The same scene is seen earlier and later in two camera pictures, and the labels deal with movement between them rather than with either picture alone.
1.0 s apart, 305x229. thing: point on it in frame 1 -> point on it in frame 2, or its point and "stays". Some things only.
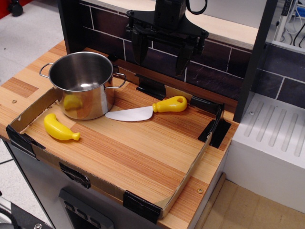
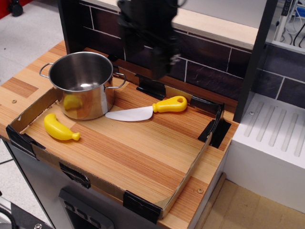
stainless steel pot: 84,82 stays
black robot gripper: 169,22 -> 149,36
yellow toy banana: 57,130 stays
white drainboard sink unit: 267,153 stays
